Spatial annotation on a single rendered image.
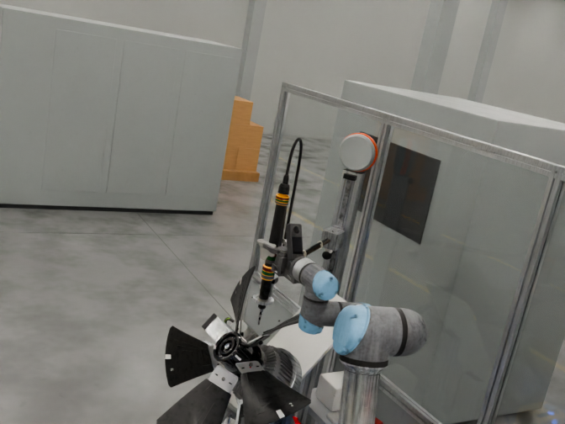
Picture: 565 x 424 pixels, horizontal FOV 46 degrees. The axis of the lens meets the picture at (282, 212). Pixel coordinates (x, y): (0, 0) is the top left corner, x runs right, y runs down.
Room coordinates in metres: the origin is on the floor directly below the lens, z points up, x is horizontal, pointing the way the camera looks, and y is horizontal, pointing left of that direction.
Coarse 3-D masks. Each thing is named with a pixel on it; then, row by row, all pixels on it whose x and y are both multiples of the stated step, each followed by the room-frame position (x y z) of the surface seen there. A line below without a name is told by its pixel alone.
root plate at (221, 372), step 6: (216, 366) 2.08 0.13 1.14; (216, 372) 2.07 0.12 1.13; (222, 372) 2.08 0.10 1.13; (228, 372) 2.08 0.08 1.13; (210, 378) 2.06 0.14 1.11; (216, 378) 2.06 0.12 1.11; (228, 378) 2.07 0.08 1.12; (234, 378) 2.07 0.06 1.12; (216, 384) 2.05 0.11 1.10; (222, 384) 2.05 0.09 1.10; (228, 384) 2.06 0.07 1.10; (234, 384) 2.06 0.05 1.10; (228, 390) 2.05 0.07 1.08
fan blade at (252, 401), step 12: (252, 372) 2.01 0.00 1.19; (264, 372) 2.02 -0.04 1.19; (252, 384) 1.95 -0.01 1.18; (264, 384) 1.95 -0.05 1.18; (276, 384) 1.96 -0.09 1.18; (252, 396) 1.90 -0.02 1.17; (264, 396) 1.90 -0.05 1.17; (276, 396) 1.90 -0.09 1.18; (288, 396) 1.91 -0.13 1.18; (300, 396) 1.91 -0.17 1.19; (252, 408) 1.85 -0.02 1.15; (264, 408) 1.85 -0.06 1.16; (276, 408) 1.85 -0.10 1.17; (288, 408) 1.86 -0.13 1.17; (300, 408) 1.86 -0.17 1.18; (252, 420) 1.81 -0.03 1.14; (264, 420) 1.81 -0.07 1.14; (276, 420) 1.81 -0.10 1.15
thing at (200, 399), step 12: (204, 384) 2.04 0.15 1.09; (192, 396) 2.01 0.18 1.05; (204, 396) 2.01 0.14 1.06; (216, 396) 2.02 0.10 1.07; (228, 396) 2.03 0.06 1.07; (180, 408) 1.99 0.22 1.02; (192, 408) 1.99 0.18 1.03; (204, 408) 1.99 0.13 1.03; (216, 408) 2.00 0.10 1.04; (156, 420) 1.98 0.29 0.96; (168, 420) 1.97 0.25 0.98; (180, 420) 1.96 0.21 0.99; (192, 420) 1.96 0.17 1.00; (204, 420) 1.97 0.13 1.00; (216, 420) 1.97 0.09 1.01
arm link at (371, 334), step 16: (336, 320) 1.48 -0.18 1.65; (352, 320) 1.41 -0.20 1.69; (368, 320) 1.42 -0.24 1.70; (384, 320) 1.43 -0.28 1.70; (400, 320) 1.45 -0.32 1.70; (336, 336) 1.45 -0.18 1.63; (352, 336) 1.39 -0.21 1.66; (368, 336) 1.40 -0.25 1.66; (384, 336) 1.41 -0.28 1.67; (400, 336) 1.43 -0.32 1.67; (352, 352) 1.40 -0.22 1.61; (368, 352) 1.40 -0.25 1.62; (384, 352) 1.41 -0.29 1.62; (400, 352) 1.44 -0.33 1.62; (352, 368) 1.40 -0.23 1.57; (368, 368) 1.39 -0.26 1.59; (384, 368) 1.42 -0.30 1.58; (352, 384) 1.40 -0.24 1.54; (368, 384) 1.39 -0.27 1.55; (352, 400) 1.39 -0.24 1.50; (368, 400) 1.39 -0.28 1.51; (352, 416) 1.38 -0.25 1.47; (368, 416) 1.38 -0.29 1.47
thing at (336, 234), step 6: (330, 228) 2.64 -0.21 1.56; (336, 228) 2.66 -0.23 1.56; (342, 228) 2.65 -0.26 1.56; (324, 234) 2.59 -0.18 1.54; (330, 234) 2.58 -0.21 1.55; (336, 234) 2.57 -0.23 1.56; (342, 234) 2.61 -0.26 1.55; (330, 240) 2.57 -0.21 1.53; (336, 240) 2.56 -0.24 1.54; (342, 240) 2.63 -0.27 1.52; (324, 246) 2.58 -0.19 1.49; (330, 246) 2.57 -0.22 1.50; (336, 246) 2.57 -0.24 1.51
